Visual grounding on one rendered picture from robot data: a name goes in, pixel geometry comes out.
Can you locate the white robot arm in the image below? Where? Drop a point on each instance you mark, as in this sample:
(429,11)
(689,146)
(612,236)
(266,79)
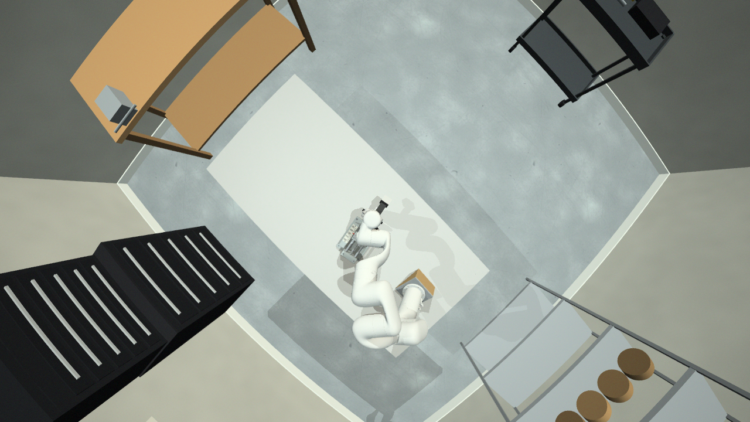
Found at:
(368,292)

